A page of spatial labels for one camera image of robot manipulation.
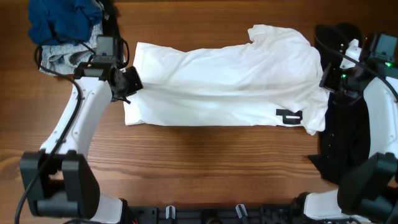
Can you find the black folded garment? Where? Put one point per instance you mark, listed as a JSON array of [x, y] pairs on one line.
[[108, 25]]

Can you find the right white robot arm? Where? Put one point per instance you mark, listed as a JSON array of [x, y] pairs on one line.
[[364, 194]]

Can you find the blue folded garment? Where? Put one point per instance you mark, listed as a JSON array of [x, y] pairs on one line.
[[54, 22]]

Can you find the light denim folded garment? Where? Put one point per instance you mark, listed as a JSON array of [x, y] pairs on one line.
[[64, 58]]

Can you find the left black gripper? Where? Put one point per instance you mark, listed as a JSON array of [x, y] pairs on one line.
[[136, 83]]

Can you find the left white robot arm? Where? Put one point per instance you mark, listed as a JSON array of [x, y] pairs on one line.
[[58, 180]]

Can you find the white shirt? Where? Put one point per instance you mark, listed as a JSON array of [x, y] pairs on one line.
[[273, 80]]

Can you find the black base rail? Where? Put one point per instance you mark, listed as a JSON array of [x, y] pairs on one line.
[[239, 214]]

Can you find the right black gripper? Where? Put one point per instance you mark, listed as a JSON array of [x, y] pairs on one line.
[[325, 81]]

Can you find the black shirt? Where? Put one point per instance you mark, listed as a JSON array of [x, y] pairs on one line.
[[345, 142]]

